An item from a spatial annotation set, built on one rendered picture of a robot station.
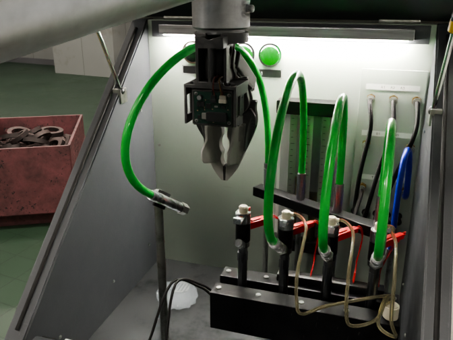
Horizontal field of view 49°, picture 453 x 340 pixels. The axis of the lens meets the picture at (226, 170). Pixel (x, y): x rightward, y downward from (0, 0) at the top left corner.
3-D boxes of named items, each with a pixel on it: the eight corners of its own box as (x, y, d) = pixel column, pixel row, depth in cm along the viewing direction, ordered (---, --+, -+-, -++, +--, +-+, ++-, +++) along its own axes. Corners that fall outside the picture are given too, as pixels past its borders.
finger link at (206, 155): (193, 188, 70) (192, 125, 67) (207, 174, 76) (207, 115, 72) (214, 191, 69) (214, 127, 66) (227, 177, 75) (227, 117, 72)
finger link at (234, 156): (214, 191, 69) (214, 127, 66) (227, 177, 75) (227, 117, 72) (236, 193, 69) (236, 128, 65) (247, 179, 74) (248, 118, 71)
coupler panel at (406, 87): (348, 210, 111) (360, 70, 101) (349, 204, 114) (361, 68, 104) (410, 218, 108) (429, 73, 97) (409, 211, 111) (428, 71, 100)
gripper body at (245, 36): (182, 128, 66) (179, 34, 62) (204, 113, 74) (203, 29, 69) (238, 133, 64) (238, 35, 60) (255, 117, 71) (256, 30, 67)
